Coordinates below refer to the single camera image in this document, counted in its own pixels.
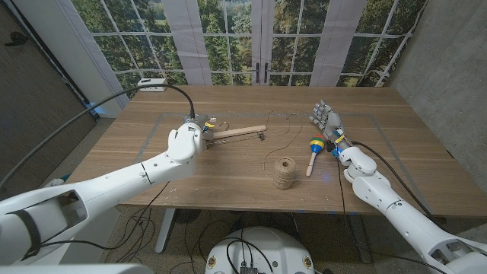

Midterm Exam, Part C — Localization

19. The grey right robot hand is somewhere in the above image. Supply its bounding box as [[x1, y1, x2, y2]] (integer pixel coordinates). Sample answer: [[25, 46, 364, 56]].
[[308, 99, 353, 151]]

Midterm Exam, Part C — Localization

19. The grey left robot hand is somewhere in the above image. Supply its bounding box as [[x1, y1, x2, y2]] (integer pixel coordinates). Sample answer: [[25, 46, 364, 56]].
[[201, 121, 218, 150]]

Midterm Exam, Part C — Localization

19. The wooden clothes hanger with clips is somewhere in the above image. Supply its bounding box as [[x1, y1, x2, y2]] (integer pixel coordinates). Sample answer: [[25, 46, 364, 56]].
[[205, 121, 268, 148]]

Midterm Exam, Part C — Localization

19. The jute twine spool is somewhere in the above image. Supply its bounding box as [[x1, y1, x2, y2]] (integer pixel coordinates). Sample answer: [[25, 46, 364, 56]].
[[263, 109, 305, 190]]

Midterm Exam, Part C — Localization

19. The rainbow striped wooden maraca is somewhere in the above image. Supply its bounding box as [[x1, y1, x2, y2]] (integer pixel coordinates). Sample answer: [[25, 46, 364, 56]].
[[305, 133, 327, 178]]

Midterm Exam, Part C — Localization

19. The white power strip box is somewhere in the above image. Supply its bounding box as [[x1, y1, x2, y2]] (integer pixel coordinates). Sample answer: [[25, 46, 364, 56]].
[[137, 78, 169, 93]]

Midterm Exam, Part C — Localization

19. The printed forest window backdrop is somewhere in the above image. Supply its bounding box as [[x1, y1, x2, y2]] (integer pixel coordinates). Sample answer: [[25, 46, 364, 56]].
[[70, 0, 429, 100]]

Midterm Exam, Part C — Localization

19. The white table leg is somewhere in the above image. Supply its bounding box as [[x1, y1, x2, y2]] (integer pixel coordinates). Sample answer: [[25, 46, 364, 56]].
[[154, 208, 177, 255]]

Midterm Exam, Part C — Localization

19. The blue floor object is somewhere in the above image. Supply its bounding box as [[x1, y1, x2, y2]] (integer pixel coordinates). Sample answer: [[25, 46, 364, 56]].
[[85, 101, 107, 116]]

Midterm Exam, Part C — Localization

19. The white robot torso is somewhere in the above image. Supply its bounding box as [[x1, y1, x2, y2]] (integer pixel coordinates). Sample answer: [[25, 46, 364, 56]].
[[204, 226, 316, 274]]

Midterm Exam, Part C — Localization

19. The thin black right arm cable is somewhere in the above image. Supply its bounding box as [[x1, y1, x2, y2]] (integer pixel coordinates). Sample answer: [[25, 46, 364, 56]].
[[336, 155, 447, 274]]

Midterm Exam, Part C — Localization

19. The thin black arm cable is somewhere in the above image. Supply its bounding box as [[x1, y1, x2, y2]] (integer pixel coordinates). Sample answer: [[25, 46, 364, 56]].
[[37, 182, 170, 252], [336, 155, 447, 274]]

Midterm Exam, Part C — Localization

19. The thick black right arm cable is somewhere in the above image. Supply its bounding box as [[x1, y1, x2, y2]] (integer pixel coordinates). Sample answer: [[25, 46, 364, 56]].
[[352, 140, 434, 218]]

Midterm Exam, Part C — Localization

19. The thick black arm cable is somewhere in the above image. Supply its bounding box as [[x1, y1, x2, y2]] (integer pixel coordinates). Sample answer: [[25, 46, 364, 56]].
[[352, 140, 434, 218], [0, 83, 196, 191]]

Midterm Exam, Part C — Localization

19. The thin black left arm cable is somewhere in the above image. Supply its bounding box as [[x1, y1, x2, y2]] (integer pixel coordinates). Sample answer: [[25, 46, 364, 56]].
[[37, 182, 170, 252]]

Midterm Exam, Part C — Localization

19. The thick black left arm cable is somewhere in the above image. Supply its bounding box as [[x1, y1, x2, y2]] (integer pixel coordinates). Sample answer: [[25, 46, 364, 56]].
[[0, 83, 196, 191]]

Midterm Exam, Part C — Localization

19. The black torso cable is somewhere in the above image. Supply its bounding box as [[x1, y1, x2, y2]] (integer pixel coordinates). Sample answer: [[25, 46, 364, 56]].
[[227, 237, 275, 273]]

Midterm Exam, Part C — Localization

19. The black wall hook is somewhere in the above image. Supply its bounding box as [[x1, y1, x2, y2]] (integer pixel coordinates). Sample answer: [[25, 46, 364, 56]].
[[4, 30, 30, 47]]

